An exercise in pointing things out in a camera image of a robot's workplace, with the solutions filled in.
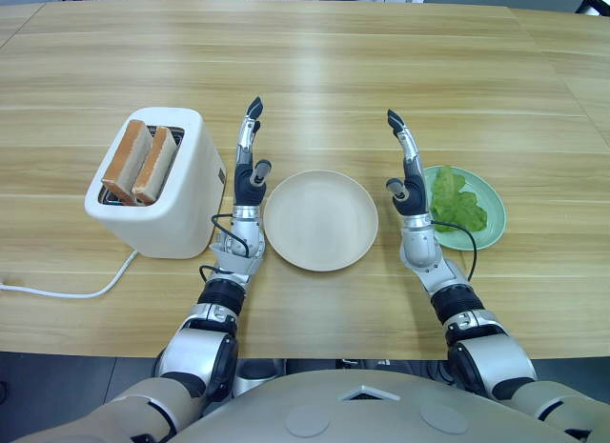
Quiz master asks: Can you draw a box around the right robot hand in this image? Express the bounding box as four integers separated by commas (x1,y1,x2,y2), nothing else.
385,108,429,217

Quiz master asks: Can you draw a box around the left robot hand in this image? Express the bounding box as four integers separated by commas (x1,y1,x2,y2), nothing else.
233,95,274,208

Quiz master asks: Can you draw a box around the green plate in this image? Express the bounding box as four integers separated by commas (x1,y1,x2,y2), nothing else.
422,165,507,252

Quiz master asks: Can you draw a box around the cream toaster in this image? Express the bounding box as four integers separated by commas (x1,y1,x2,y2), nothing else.
84,106,228,260

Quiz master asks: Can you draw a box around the green lettuce leaf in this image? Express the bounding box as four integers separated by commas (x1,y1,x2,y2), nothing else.
430,165,489,234

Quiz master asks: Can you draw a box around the bread slice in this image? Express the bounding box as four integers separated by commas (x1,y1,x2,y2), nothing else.
100,119,153,207
132,126,178,206

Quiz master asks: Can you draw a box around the black cable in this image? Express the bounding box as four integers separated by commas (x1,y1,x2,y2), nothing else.
430,219,478,282
198,213,253,283

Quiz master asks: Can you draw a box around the cream plate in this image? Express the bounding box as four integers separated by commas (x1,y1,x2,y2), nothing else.
263,170,379,273

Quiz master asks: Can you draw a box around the white cord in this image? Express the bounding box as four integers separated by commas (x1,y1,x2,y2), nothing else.
0,250,140,300

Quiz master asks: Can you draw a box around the robot body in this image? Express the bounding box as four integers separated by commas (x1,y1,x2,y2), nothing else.
164,369,580,443

